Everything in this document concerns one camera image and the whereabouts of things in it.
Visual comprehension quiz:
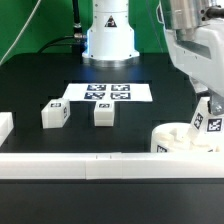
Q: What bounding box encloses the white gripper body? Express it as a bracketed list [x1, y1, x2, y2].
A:
[164, 25, 224, 97]

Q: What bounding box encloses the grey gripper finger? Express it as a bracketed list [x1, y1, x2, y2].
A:
[189, 77, 208, 93]
[209, 92, 224, 116]

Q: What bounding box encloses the white round stool seat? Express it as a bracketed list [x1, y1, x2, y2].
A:
[151, 123, 224, 153]

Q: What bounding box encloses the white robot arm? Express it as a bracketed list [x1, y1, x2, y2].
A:
[82, 0, 224, 115]

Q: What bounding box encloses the white marker sheet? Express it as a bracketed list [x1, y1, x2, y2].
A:
[63, 83, 153, 102]

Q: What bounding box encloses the black cable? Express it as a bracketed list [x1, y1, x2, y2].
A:
[38, 0, 88, 54]

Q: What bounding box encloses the white front fence wall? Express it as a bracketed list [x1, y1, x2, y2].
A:
[0, 152, 224, 180]

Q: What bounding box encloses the white fence wall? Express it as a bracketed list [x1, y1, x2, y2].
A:
[0, 112, 14, 146]
[0, 152, 224, 180]

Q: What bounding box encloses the grey thin cable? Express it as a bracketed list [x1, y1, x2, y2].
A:
[0, 0, 43, 66]

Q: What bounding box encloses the white left fence wall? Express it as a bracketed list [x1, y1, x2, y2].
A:
[0, 112, 14, 146]

